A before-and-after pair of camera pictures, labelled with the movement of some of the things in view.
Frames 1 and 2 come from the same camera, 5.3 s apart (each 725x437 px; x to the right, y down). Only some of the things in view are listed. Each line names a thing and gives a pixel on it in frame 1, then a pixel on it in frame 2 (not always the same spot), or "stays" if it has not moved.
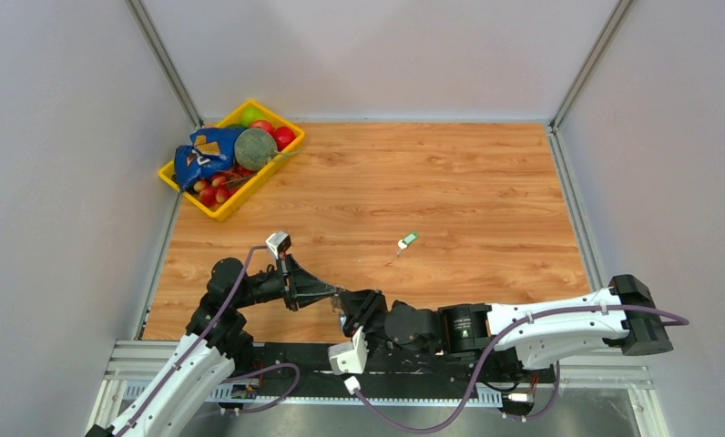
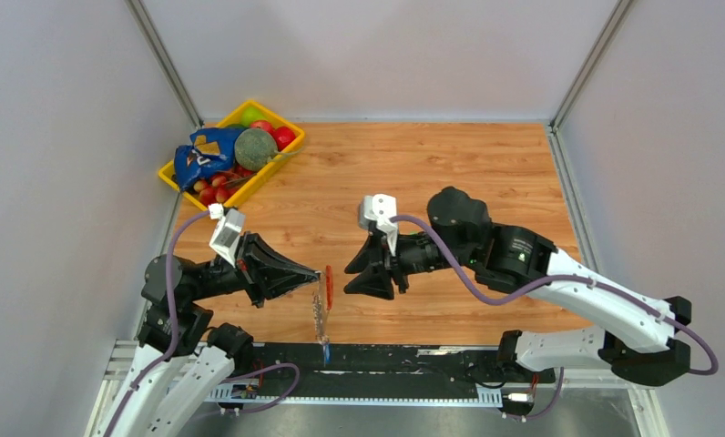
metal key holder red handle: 337,304 -> 326,300
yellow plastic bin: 222,213 stays
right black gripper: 361,308 -> 374,280
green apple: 251,114 stays
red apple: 264,125 stays
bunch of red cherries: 216,190 stays
